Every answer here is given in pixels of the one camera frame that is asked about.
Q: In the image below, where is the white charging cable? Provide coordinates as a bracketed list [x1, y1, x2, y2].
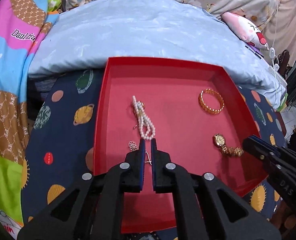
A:
[268, 0, 284, 78]

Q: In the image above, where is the navy planet print cloth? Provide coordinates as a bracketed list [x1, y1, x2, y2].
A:
[21, 69, 285, 239]

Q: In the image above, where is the light blue bedsheet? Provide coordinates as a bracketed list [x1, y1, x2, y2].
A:
[28, 0, 287, 108]

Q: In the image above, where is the silver flower charm necklace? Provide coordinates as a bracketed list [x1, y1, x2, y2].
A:
[127, 140, 152, 166]

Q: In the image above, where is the pink white plush toy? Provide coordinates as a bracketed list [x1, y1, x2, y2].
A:
[221, 12, 269, 50]

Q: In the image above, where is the gold woven bangle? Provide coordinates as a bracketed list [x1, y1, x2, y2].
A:
[198, 88, 225, 115]

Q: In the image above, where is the white pearl bracelet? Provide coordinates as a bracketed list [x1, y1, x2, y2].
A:
[131, 95, 156, 141]

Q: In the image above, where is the red shallow tray box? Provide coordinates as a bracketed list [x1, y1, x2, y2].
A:
[93, 56, 269, 234]

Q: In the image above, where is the colourful monkey cartoon blanket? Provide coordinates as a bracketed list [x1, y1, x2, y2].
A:
[0, 0, 62, 239]

